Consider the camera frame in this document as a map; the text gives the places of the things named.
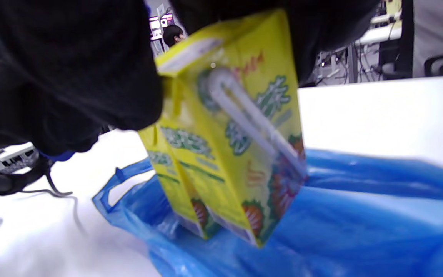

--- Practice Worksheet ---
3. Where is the person's right hand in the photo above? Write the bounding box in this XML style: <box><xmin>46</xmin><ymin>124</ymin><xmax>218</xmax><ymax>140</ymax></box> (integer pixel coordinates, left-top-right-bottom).
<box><xmin>0</xmin><ymin>0</ymin><xmax>380</xmax><ymax>131</ymax></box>

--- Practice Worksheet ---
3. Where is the person's left hand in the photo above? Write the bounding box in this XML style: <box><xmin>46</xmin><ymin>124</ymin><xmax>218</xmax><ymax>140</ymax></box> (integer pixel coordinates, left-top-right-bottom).
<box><xmin>0</xmin><ymin>48</ymin><xmax>105</xmax><ymax>155</ymax></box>

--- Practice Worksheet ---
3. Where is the yellow chrysanthemum tea package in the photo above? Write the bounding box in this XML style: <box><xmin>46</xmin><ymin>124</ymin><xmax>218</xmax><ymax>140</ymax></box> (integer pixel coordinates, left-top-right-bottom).
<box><xmin>154</xmin><ymin>10</ymin><xmax>308</xmax><ymax>249</ymax></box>
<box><xmin>138</xmin><ymin>123</ymin><xmax>222</xmax><ymax>240</ymax></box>

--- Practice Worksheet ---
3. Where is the blue plastic bag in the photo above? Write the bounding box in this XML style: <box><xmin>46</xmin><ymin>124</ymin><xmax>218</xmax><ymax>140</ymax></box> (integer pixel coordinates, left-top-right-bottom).
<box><xmin>92</xmin><ymin>148</ymin><xmax>443</xmax><ymax>277</ymax></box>

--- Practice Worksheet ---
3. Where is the pink display shelf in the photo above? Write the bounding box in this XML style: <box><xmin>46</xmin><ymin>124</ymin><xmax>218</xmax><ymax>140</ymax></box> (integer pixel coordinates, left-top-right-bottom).
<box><xmin>148</xmin><ymin>13</ymin><xmax>175</xmax><ymax>41</ymax></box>

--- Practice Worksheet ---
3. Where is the black mesh office chair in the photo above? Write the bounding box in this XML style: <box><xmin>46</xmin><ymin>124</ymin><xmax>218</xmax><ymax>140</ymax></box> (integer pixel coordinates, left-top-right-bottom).
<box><xmin>379</xmin><ymin>0</ymin><xmax>443</xmax><ymax>79</ymax></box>

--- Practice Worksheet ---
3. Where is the black scanner cable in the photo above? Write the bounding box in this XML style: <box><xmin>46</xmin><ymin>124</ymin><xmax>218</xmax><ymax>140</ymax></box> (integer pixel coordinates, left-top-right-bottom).
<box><xmin>0</xmin><ymin>158</ymin><xmax>82</xmax><ymax>231</ymax></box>

